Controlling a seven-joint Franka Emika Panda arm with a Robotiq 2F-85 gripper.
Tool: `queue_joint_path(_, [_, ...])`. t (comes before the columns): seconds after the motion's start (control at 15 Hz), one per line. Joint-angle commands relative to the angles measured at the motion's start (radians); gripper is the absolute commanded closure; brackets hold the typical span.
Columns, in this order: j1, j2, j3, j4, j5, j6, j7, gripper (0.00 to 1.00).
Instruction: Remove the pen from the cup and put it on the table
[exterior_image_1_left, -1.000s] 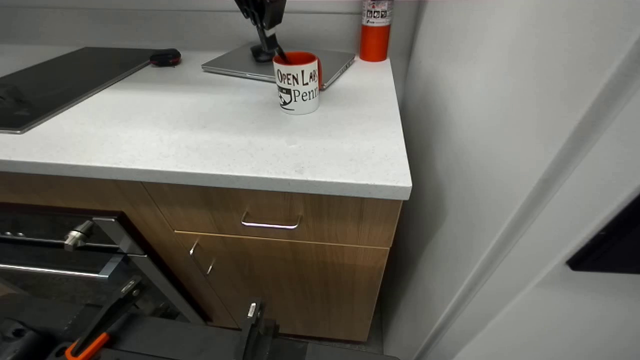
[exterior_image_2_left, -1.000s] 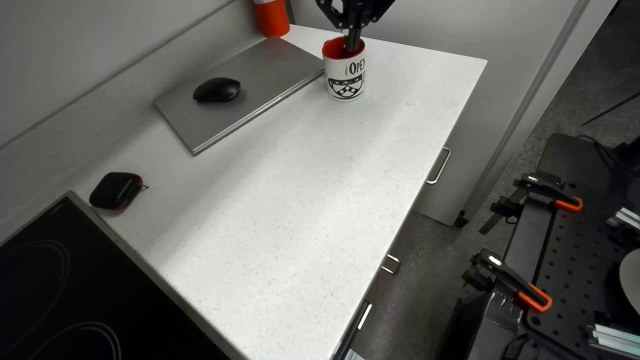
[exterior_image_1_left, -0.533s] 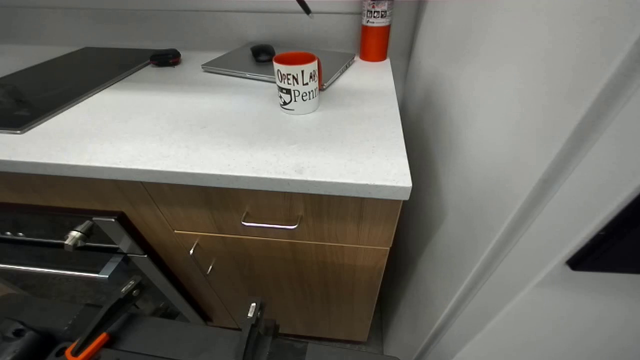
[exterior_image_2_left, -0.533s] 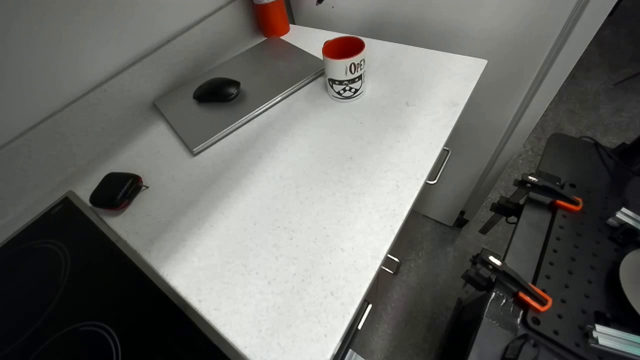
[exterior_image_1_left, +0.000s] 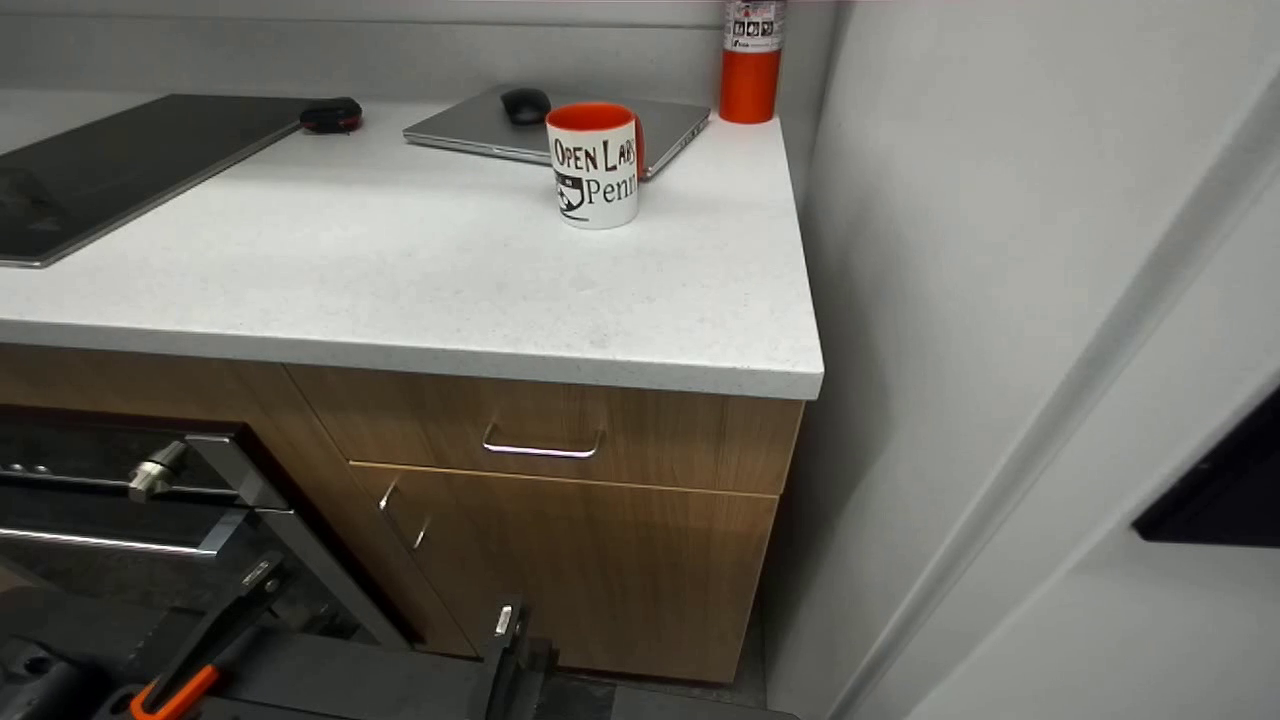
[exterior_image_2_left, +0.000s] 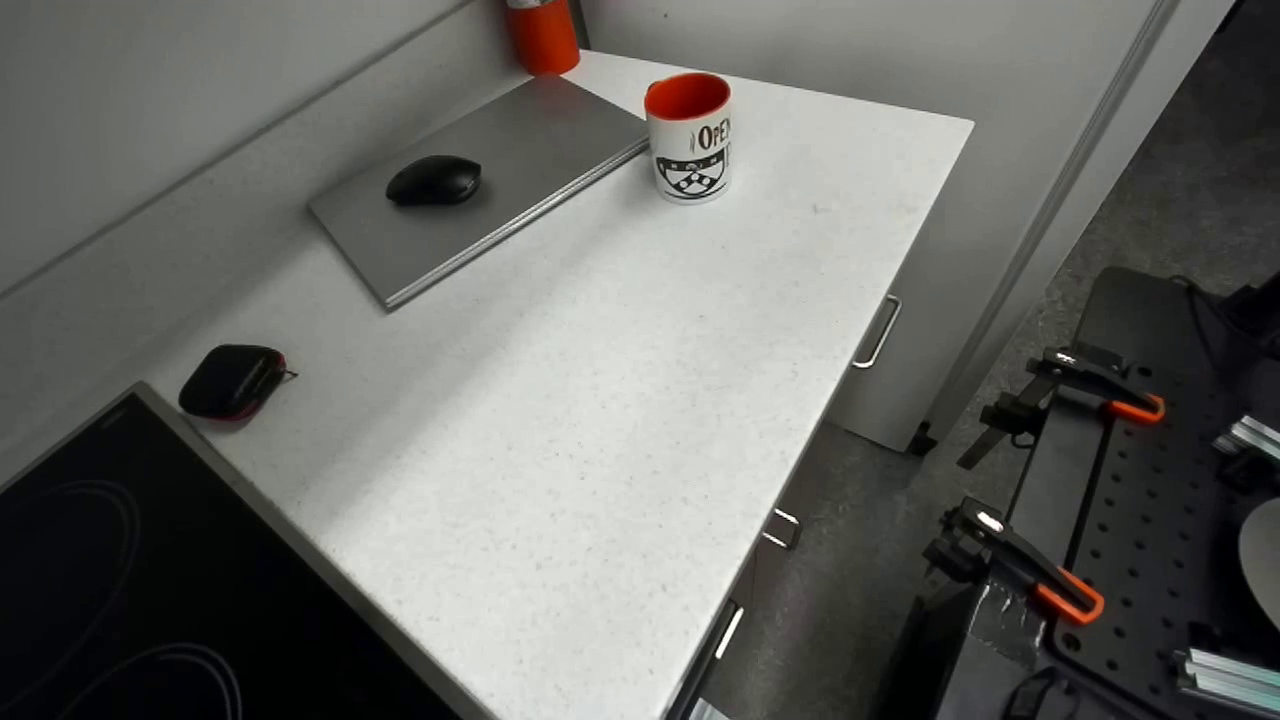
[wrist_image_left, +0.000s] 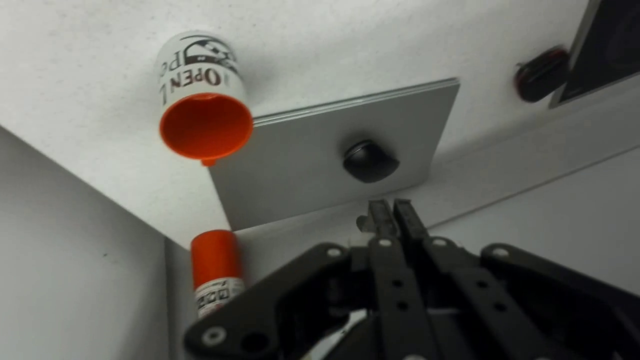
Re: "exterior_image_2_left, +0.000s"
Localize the white mug with orange inside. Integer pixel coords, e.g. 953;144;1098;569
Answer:
644;72;733;205

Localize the closed silver laptop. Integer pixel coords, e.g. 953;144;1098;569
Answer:
307;75;651;312

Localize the cabinet door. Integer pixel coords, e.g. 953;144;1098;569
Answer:
828;125;975;453

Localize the black computer mouse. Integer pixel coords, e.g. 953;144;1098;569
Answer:
386;154;483;208

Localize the orange cylindrical container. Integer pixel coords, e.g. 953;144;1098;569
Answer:
504;0;582;77

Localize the black and red zip pouch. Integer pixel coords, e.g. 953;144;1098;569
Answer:
178;344;298;421

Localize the black and orange clamp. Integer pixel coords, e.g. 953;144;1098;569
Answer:
922;497;1106;628
956;346;1167;471

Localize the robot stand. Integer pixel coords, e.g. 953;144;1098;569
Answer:
880;266;1280;720

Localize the black glass cooktop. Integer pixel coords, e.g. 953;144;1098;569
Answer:
0;381;498;720

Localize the silver cabinet door handle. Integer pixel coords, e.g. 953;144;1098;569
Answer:
851;294;903;371

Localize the black cable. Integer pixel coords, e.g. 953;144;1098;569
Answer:
1168;274;1247;346

